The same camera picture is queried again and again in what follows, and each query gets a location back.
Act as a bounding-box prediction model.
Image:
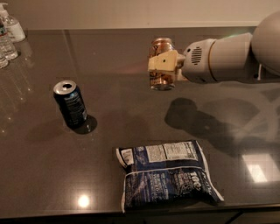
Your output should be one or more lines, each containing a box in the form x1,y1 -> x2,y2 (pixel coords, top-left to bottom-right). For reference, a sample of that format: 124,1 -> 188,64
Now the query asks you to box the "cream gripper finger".
148,50 -> 179,72

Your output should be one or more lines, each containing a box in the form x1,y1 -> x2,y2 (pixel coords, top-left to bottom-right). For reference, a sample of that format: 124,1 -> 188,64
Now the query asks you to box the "orange soda can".
148,38 -> 176,91

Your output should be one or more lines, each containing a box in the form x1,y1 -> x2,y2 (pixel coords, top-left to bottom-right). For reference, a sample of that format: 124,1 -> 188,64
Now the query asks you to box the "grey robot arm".
148,11 -> 280,90

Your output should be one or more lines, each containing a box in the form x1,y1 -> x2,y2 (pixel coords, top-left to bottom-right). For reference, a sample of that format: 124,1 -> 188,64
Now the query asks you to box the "dark blue soda can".
53,80 -> 88,129

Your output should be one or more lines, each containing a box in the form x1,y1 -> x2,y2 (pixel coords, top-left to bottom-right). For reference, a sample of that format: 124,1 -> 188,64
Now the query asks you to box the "blue chip bag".
115,140 -> 224,212

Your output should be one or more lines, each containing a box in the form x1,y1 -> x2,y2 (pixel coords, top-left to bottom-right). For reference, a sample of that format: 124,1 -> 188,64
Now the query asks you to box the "clear plastic water bottle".
0,21 -> 18,60

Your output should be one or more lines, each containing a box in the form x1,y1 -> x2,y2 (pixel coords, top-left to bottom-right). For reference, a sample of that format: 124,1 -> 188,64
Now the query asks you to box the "white pump sanitizer bottle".
0,3 -> 25,43

